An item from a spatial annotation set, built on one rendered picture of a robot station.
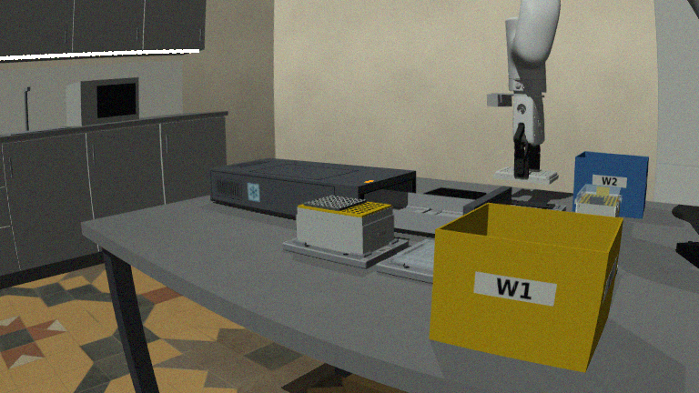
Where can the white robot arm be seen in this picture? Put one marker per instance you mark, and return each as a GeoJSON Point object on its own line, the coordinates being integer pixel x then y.
{"type": "Point", "coordinates": [528, 47]}

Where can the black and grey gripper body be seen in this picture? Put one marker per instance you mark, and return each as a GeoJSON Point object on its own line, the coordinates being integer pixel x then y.
{"type": "Point", "coordinates": [533, 117]}

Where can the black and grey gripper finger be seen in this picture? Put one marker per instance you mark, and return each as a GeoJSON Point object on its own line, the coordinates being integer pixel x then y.
{"type": "Point", "coordinates": [534, 155]}
{"type": "Point", "coordinates": [521, 160]}

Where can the yellow open bin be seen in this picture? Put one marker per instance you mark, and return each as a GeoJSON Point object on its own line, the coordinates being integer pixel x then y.
{"type": "Point", "coordinates": [543, 303]}

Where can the blue open-top bin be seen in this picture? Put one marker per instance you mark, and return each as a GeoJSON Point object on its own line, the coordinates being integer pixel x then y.
{"type": "Point", "coordinates": [630, 176]}

